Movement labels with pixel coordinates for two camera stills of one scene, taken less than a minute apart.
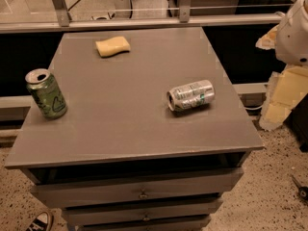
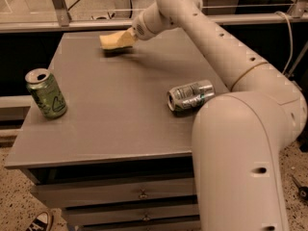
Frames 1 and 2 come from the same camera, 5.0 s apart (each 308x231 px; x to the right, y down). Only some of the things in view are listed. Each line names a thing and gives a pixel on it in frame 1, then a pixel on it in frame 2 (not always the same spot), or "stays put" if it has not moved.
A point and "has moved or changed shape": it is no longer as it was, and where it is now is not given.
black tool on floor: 302,190 stays put
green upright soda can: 45,92 stays put
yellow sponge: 112,46 has moved or changed shape
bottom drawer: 186,225 stays put
